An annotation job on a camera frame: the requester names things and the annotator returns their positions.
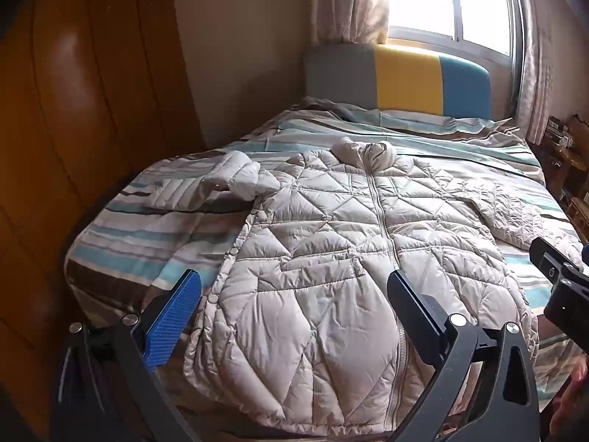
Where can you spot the beige patterned curtain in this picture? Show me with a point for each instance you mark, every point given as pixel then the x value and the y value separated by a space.
pixel 349 0
pixel 543 55

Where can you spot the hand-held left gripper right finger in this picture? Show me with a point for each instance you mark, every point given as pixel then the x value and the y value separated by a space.
pixel 414 306

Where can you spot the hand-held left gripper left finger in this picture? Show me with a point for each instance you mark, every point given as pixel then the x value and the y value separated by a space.
pixel 172 317

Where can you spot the striped pillow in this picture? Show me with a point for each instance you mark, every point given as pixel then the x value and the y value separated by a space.
pixel 437 119

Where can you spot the wooden wardrobe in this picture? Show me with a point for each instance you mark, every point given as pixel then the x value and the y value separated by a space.
pixel 83 124

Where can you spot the window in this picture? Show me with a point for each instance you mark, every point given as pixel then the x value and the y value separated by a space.
pixel 460 0

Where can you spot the cluttered wooden shelf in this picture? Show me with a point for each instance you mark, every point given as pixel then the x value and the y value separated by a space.
pixel 568 156

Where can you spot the beige quilted down jacket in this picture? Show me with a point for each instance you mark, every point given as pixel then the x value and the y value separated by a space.
pixel 322 248

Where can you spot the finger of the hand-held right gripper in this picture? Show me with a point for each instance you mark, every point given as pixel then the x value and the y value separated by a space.
pixel 547 258

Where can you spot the person's right hand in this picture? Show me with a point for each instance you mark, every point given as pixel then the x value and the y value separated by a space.
pixel 573 405

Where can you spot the grey yellow blue headboard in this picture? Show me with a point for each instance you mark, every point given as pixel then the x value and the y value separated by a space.
pixel 405 78

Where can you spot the striped bed duvet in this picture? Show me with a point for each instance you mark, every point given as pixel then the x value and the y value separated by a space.
pixel 138 239

